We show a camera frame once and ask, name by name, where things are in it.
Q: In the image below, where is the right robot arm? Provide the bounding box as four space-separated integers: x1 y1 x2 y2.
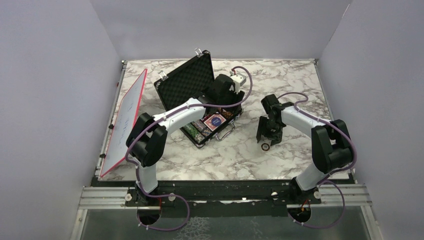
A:
256 94 356 204

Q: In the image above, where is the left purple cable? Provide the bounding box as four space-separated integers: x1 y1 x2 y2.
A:
125 65 254 232

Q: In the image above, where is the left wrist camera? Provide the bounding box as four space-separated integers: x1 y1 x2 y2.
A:
230 73 247 92

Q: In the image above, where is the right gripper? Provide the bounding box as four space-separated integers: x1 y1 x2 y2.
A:
256 115 284 146

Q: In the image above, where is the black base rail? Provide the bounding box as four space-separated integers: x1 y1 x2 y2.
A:
80 179 351 224

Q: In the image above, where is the black poker case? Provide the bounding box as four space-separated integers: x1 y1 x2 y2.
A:
154 48 243 148

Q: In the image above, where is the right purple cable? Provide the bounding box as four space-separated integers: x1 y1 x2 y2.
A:
276 92 359 230

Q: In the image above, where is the blue dealer button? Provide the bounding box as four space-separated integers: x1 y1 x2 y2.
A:
210 117 222 127

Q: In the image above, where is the red framed whiteboard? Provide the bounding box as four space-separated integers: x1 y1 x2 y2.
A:
99 69 148 178

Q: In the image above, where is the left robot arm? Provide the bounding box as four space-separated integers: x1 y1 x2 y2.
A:
125 72 252 206

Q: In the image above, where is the red card deck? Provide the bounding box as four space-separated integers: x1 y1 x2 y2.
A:
203 113 226 132

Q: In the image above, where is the purple cable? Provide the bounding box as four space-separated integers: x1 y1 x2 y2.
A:
125 65 254 232
276 92 359 230

